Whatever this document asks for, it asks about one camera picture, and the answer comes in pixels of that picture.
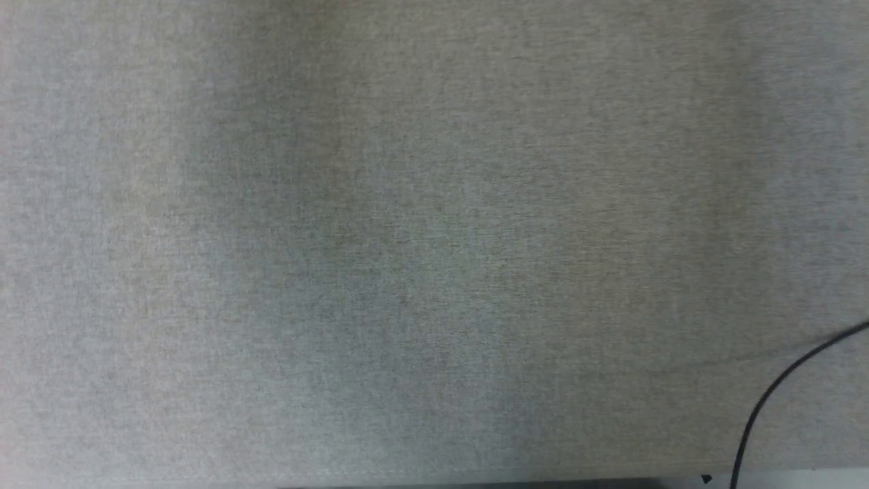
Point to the grey fabric sofa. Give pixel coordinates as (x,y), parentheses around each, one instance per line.
(407,238)

